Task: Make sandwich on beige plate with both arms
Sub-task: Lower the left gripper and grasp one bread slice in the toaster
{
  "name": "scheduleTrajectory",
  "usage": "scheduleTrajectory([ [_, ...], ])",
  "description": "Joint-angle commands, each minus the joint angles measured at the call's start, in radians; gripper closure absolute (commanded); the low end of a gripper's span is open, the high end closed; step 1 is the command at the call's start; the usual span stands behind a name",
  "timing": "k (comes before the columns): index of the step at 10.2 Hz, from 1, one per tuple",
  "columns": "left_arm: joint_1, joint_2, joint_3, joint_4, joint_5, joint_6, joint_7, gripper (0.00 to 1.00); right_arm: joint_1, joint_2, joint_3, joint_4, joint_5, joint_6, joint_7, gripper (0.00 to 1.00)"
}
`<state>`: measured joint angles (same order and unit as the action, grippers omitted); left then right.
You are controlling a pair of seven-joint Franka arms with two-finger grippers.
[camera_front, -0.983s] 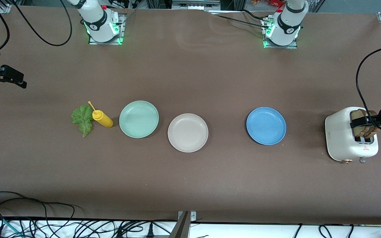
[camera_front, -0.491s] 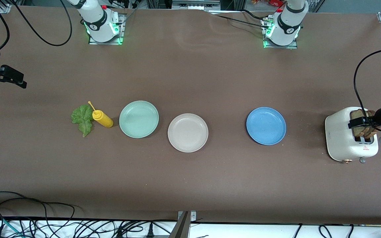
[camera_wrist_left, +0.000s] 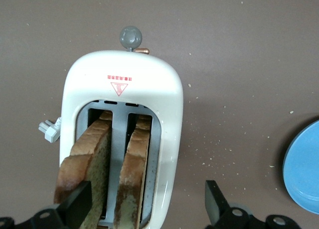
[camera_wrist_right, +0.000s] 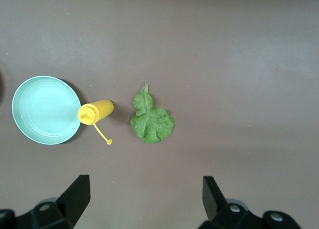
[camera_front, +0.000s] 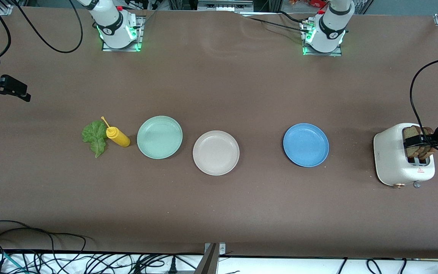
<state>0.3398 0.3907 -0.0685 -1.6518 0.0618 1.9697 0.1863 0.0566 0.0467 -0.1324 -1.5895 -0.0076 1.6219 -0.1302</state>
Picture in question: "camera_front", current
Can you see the brown bread slice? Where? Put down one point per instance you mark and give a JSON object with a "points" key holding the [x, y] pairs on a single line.
{"points": [[429, 154], [411, 133]]}

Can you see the green lettuce leaf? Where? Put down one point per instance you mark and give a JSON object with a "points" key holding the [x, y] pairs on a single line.
{"points": [[95, 137]]}

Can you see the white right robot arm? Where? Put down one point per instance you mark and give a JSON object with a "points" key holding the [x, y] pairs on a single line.
{"points": [[112, 23]]}

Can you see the blue plate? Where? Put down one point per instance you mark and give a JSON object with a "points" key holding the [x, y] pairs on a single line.
{"points": [[305, 145]]}

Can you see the mint green plate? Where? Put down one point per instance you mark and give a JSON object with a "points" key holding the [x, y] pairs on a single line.
{"points": [[159, 137]]}

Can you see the beige plate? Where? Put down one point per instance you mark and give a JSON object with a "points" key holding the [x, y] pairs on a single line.
{"points": [[216, 153]]}

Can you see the white two-slot toaster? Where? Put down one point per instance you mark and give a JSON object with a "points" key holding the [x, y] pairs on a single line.
{"points": [[390, 156]]}

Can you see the yellow mustard squeeze bottle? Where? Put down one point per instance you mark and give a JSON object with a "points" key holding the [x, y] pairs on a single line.
{"points": [[118, 137]]}

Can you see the red snack packet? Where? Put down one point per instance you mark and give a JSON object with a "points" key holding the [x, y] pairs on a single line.
{"points": [[314, 3]]}

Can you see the black power plug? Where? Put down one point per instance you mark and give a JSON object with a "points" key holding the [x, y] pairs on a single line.
{"points": [[172, 266]]}

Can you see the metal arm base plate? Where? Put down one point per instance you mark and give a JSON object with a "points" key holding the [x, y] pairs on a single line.
{"points": [[337, 53], [140, 36]]}

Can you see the aluminium cross rail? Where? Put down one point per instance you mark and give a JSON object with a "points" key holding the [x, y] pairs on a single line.
{"points": [[222, 5]]}

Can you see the aluminium profile post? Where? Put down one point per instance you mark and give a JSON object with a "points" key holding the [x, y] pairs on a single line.
{"points": [[209, 262]]}

